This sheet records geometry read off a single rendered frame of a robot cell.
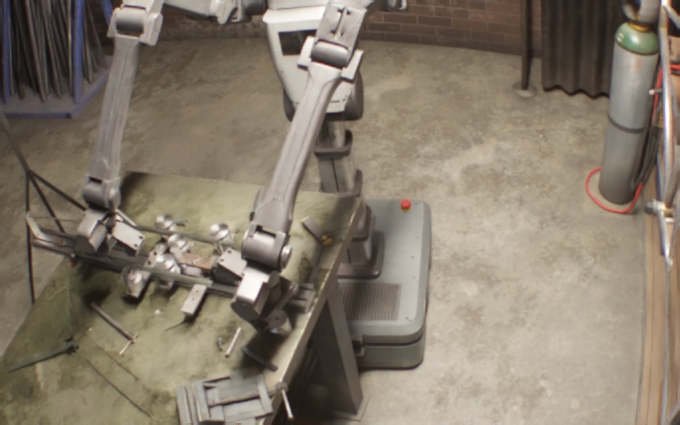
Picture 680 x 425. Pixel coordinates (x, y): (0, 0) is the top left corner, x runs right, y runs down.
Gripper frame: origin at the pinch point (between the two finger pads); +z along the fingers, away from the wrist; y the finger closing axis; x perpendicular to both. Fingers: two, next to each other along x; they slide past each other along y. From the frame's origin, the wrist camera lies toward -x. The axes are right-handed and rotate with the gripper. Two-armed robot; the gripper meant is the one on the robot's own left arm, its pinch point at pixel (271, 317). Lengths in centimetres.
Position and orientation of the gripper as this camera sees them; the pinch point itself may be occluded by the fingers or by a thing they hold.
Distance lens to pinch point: 137.8
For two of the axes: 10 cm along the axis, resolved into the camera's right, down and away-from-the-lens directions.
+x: 8.4, 4.2, -3.5
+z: 0.0, 6.4, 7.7
